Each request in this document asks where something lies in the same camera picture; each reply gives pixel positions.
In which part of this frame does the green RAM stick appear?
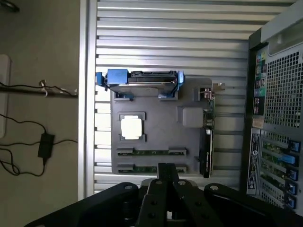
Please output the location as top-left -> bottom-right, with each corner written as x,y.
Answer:
117,165 -> 187,174
117,149 -> 187,157

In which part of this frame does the black power adapter brick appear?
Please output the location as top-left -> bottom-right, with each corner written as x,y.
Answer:
37,133 -> 55,159

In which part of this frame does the hard disk in blue caddy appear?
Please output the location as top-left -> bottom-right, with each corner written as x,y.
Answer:
95,68 -> 186,99

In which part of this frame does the dark round object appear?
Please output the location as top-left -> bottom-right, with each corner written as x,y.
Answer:
0,0 -> 20,13

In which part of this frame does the silver CPU chip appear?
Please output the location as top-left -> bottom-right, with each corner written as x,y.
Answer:
120,115 -> 144,140

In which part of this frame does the black graphics card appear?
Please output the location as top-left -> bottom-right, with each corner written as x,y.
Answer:
198,82 -> 226,178

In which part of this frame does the black power adapter with cables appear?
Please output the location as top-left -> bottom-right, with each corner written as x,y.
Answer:
0,113 -> 79,177

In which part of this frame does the gray parts rack plate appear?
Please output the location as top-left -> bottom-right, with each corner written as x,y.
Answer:
110,77 -> 214,176

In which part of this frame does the open PC case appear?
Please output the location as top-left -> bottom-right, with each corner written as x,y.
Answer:
245,0 -> 303,211

